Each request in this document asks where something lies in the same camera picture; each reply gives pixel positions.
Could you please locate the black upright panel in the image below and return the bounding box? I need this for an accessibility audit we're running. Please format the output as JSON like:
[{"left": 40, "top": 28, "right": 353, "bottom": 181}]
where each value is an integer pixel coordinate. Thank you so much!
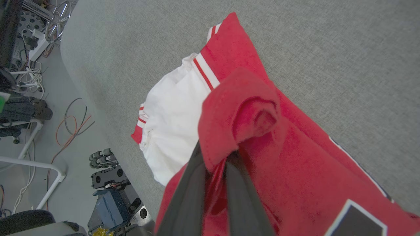
[{"left": 0, "top": 0, "right": 23, "bottom": 68}]

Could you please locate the black looped cable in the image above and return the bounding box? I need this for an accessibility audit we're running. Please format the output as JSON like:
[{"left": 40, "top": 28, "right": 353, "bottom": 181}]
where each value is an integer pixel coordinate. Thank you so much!
[{"left": 64, "top": 97, "right": 96, "bottom": 135}]

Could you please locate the black motor module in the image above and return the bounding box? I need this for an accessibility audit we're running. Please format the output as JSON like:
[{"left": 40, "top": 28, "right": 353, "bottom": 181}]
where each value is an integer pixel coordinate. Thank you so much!
[{"left": 91, "top": 165, "right": 129, "bottom": 189}]

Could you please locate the red and white shirt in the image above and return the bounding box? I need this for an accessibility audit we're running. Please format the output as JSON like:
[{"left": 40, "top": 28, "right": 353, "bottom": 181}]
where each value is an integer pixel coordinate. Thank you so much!
[{"left": 131, "top": 12, "right": 420, "bottom": 236}]

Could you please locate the black perforated disc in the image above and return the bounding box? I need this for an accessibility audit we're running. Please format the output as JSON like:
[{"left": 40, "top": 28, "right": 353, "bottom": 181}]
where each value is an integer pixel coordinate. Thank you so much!
[{"left": 17, "top": 10, "right": 45, "bottom": 34}]

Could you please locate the black roller module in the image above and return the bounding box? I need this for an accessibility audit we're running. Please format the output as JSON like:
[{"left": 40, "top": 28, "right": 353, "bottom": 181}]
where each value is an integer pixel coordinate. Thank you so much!
[{"left": 88, "top": 148, "right": 119, "bottom": 169}]

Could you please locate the white multi-socket strip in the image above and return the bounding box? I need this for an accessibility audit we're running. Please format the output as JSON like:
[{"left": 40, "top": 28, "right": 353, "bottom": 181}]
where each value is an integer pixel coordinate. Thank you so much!
[{"left": 28, "top": 29, "right": 50, "bottom": 62}]

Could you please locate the blue electronics unit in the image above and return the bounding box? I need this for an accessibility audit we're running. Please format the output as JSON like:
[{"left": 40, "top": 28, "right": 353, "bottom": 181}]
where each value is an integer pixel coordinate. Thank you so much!
[{"left": 93, "top": 188, "right": 132, "bottom": 230}]

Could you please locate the white tube frame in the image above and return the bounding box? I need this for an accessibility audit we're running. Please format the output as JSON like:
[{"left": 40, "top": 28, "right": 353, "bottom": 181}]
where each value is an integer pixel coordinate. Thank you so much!
[{"left": 0, "top": 119, "right": 67, "bottom": 210}]

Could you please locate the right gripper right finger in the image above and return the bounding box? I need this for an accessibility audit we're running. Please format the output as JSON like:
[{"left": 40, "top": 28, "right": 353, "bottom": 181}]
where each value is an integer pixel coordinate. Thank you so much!
[{"left": 225, "top": 153, "right": 275, "bottom": 236}]

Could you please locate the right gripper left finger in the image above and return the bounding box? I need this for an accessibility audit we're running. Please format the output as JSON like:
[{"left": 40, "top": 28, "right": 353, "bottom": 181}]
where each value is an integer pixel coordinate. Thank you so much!
[{"left": 157, "top": 141, "right": 208, "bottom": 236}]

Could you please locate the black chair seat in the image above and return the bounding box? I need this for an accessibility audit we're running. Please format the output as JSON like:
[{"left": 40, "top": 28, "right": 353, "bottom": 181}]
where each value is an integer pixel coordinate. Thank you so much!
[{"left": 0, "top": 209, "right": 56, "bottom": 236}]

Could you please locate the white cable bundle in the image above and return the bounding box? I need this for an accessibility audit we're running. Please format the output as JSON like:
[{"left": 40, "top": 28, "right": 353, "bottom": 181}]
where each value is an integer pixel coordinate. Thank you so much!
[{"left": 12, "top": 60, "right": 44, "bottom": 94}]

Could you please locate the orange cable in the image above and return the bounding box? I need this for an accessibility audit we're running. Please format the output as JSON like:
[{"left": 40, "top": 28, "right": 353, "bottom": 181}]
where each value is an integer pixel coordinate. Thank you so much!
[{"left": 47, "top": 114, "right": 93, "bottom": 211}]

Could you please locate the chrome wheel frame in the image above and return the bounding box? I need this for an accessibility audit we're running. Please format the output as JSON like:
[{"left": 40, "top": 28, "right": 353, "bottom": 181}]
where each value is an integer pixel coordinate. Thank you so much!
[{"left": 44, "top": 1, "right": 72, "bottom": 42}]

